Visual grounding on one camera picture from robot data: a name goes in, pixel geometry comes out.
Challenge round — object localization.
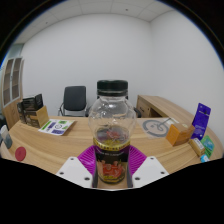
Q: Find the clear black-capped drink bottle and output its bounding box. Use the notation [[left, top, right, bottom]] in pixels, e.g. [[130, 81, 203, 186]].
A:
[[88, 79, 137, 185]]

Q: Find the white printed leaflet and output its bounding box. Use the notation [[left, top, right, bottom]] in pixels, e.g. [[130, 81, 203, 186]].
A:
[[38, 118, 76, 137]]

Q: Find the wooden side desk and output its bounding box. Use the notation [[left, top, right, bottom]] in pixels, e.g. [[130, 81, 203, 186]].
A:
[[136, 94, 198, 124]]

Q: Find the green package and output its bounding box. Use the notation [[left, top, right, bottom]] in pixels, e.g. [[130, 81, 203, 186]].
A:
[[200, 134, 216, 159]]

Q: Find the small blue package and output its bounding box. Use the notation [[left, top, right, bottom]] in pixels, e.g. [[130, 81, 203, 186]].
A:
[[199, 154, 211, 164]]

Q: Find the orange box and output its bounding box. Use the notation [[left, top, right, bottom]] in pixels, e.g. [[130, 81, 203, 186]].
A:
[[165, 122, 196, 147]]

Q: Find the purple card package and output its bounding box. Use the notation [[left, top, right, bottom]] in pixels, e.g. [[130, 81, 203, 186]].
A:
[[191, 102, 212, 141]]

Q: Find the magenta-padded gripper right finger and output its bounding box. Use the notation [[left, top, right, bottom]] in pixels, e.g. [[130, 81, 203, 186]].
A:
[[126, 144, 170, 189]]

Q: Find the small tan box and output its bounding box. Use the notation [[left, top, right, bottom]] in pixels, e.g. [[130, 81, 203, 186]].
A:
[[188, 137, 206, 158]]

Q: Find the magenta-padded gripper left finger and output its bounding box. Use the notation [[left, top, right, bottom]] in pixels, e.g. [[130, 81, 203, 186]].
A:
[[55, 145, 99, 189]]

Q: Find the wooden shelf cabinet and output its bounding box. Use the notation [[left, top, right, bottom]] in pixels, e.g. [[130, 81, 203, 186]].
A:
[[1, 57, 25, 131]]

